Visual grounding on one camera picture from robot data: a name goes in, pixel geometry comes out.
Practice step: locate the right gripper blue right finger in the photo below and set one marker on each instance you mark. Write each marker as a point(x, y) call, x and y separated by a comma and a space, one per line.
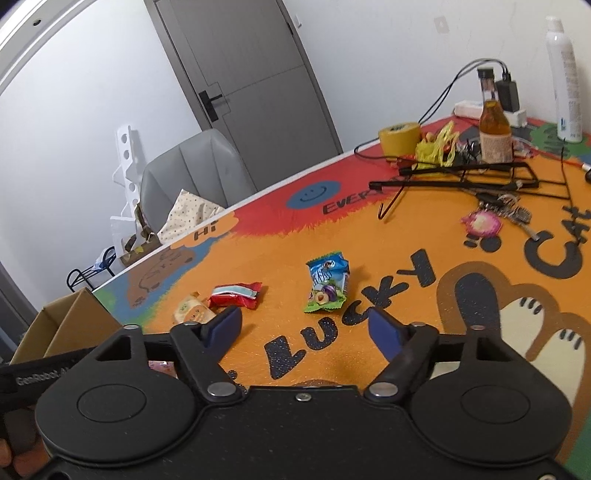
point(387, 333)

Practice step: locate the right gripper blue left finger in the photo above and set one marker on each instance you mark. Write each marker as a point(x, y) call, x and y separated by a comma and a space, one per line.
point(219, 334)

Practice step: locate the yellow biscuit packet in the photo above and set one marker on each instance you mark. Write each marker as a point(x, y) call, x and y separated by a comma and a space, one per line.
point(192, 309)

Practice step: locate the red teal snack packet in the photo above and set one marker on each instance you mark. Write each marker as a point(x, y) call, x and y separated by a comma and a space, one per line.
point(238, 294)

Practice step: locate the purple round snack packet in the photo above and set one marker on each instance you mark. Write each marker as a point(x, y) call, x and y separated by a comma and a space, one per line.
point(165, 367)

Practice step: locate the person's left hand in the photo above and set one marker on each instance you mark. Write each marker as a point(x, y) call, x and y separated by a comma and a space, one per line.
point(19, 466)

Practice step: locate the brown cardboard box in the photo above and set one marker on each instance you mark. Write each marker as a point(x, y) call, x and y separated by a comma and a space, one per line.
point(71, 323)

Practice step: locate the blue green candy packet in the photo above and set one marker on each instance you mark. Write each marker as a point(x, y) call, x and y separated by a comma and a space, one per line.
point(329, 282)

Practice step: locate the brown SF paper bag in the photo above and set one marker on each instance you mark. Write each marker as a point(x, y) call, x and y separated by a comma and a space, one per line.
point(140, 244)

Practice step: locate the black metal shoe rack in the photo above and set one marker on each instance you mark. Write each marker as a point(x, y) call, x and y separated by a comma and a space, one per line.
point(82, 277)

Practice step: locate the cream dotted cushion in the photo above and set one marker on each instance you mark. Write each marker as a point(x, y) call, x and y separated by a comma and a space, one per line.
point(188, 211)

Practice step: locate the white perforated shelf board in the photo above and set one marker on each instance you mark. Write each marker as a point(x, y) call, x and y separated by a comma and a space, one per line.
point(123, 225)

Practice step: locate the colourful cat table mat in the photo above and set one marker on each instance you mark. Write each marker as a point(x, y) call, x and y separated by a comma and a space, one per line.
point(419, 263)

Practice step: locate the grey padded chair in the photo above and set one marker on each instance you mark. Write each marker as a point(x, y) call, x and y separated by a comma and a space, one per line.
point(206, 165)

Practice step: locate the yellow plastic bag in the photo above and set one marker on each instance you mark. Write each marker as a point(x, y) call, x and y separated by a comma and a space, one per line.
point(438, 150)

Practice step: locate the yellow tape roll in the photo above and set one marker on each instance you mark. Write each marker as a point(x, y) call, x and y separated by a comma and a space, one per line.
point(400, 139)

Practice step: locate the small amber glass bottle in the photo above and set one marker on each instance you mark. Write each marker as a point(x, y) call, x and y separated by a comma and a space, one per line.
point(495, 129)

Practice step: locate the black charger plug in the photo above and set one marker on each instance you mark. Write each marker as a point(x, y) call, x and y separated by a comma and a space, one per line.
point(508, 93)

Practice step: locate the grey room door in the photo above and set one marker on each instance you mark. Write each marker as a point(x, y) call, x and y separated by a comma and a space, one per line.
point(244, 72)

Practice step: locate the white spray bottle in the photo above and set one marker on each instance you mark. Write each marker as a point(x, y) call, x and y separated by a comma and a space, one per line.
point(565, 81)

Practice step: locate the pink keychain with keys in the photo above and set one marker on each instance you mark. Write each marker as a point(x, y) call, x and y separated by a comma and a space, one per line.
point(487, 220)

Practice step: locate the black wire stand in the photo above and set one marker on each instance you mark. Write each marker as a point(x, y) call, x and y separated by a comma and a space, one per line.
point(517, 177)

